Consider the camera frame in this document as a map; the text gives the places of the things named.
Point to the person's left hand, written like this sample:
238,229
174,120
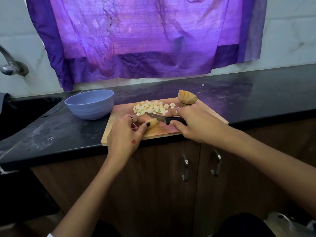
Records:
123,140

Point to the person's right hand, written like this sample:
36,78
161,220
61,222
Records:
202,125

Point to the rounded potato end piece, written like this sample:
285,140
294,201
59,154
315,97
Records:
187,96

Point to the tan potato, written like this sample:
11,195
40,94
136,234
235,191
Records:
152,123

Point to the pile of diced potato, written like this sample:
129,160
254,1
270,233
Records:
150,107

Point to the blue bowl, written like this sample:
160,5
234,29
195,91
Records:
89,104

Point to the person's left forearm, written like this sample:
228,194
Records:
84,202

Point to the person's right forearm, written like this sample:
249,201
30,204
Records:
276,165

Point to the person's dark trousers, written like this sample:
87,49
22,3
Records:
242,225

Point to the wooden cutting board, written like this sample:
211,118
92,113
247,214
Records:
118,125

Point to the dark sink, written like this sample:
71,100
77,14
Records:
24,113

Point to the purple cloth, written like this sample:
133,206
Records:
148,32

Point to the grey cloth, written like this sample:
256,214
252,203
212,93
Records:
3,101

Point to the red and white plastic bag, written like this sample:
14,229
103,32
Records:
291,224

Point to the metal faucet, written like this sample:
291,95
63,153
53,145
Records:
12,66

